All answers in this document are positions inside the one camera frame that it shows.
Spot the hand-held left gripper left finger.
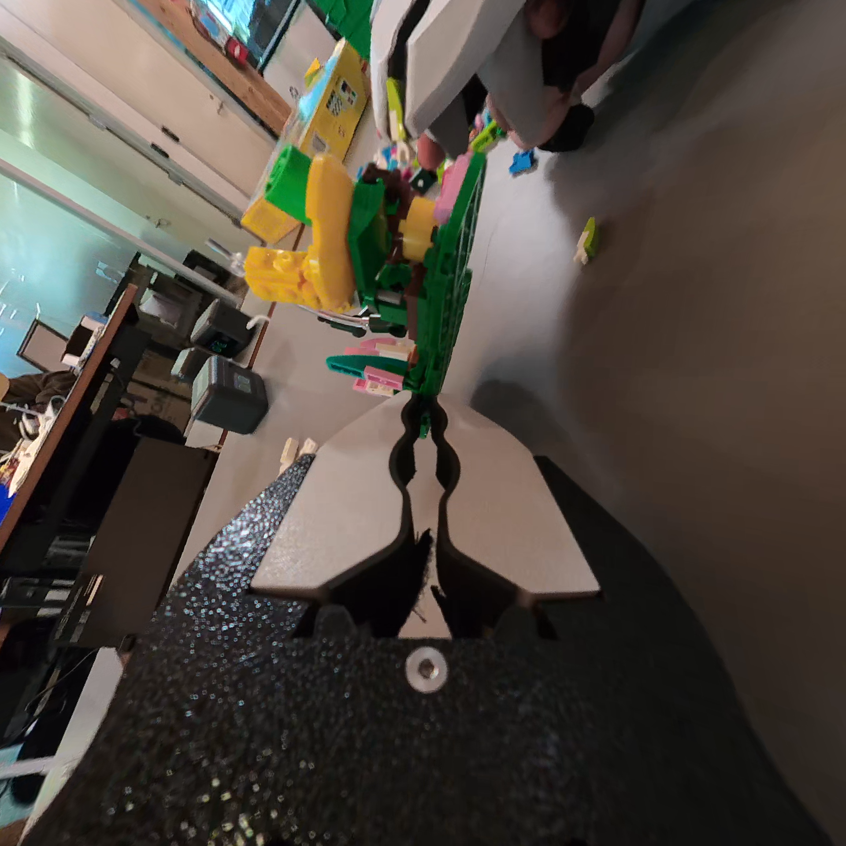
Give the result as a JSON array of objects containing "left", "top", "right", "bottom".
[{"left": 251, "top": 393, "right": 422, "bottom": 602}]

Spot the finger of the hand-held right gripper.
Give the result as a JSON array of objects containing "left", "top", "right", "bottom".
[
  {"left": 369, "top": 0, "right": 427, "bottom": 143},
  {"left": 404, "top": 0, "right": 577, "bottom": 154}
]

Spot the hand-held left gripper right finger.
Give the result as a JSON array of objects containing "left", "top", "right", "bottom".
[{"left": 433, "top": 393, "right": 602, "bottom": 604}]

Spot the green lego flower model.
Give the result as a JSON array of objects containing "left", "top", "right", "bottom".
[{"left": 205, "top": 144, "right": 491, "bottom": 442}]

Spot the yellow lego box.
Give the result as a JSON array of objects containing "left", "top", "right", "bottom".
[{"left": 241, "top": 38, "right": 372, "bottom": 247}]

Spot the lime white lego piece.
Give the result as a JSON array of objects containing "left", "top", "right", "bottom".
[{"left": 572, "top": 217, "right": 602, "bottom": 267}]

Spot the pile of loose lego pieces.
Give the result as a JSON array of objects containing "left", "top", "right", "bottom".
[{"left": 373, "top": 76, "right": 511, "bottom": 199}]

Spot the person's right hand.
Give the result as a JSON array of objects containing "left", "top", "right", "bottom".
[{"left": 527, "top": 0, "right": 649, "bottom": 74}]

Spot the green plastic bin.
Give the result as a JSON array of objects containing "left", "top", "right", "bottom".
[{"left": 309, "top": 0, "right": 379, "bottom": 62}]

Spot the dark grey power bank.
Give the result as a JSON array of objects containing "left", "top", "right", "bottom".
[
  {"left": 190, "top": 356, "right": 270, "bottom": 436},
  {"left": 189, "top": 297, "right": 256, "bottom": 359}
]

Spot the black cabinet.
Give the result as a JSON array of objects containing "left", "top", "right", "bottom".
[{"left": 52, "top": 435, "right": 220, "bottom": 650}]

